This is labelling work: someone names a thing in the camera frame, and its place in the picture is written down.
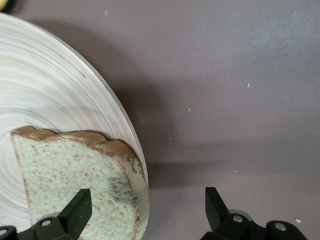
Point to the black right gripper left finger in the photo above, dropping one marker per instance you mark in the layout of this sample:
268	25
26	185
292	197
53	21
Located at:
72	215

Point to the yellow quilted oven mitt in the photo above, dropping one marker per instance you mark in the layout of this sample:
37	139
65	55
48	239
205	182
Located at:
4	3

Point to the brown bread slice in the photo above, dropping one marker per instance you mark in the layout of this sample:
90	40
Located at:
75	175

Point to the round wooden plate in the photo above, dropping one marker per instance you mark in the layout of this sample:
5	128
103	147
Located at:
50	87

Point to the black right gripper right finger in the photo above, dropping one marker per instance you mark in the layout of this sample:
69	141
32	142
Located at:
222	215

